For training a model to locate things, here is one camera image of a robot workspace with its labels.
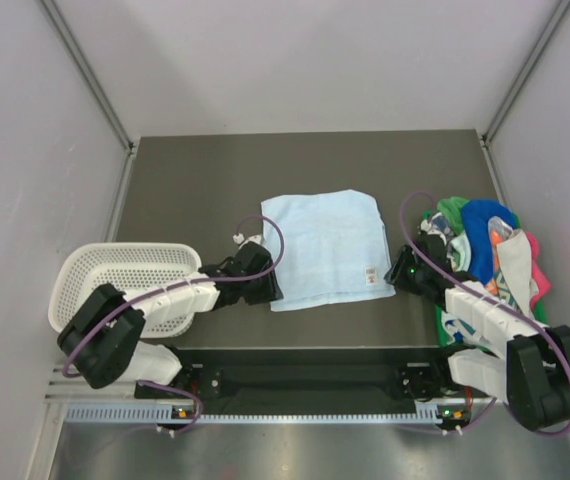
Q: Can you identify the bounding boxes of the light blue towel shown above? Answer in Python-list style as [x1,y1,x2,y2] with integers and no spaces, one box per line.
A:
[261,190,395,312]

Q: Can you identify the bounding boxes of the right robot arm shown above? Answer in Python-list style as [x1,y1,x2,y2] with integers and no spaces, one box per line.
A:
[385,235,570,435]

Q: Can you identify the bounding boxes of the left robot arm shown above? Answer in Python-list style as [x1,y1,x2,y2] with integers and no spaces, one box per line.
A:
[48,241,282,397]

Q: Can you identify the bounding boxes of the patterned white blue cloth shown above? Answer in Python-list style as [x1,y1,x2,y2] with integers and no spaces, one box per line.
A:
[419,212,457,246]

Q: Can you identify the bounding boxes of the green plastic tray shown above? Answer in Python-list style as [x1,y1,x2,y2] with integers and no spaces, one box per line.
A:
[423,210,547,323]

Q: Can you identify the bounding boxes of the royal blue cloth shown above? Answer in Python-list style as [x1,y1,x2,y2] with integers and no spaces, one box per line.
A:
[461,199,516,285]

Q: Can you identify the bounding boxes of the white perforated plastic basket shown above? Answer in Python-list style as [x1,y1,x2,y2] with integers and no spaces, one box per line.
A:
[48,242,202,333]

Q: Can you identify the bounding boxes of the pink cloth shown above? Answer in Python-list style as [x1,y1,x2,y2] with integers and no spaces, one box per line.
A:
[526,232,552,309]

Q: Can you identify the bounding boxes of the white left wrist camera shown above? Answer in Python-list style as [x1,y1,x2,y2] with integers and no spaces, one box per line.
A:
[232,233,263,248]

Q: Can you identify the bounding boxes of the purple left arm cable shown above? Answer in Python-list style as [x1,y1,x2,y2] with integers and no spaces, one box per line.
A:
[62,214,286,436]

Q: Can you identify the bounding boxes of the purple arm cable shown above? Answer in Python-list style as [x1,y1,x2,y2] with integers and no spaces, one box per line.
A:
[62,214,286,436]
[398,189,570,438]

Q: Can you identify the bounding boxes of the black table front rail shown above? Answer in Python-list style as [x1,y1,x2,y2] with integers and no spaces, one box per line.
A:
[169,347,464,401]

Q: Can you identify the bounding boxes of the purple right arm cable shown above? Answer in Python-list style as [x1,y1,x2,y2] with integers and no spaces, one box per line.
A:
[398,189,570,438]

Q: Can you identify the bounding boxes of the aluminium frame right post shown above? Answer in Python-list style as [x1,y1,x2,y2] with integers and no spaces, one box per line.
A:
[479,0,570,146]

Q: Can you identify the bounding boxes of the aluminium frame post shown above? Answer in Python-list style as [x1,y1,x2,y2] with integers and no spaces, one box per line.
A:
[479,0,570,146]
[39,0,139,156]

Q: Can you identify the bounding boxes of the slotted grey cable duct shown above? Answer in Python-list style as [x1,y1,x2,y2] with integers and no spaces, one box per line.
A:
[64,399,471,424]

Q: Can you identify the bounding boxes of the aluminium frame left post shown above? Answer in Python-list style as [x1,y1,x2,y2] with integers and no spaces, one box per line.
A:
[39,0,139,156]

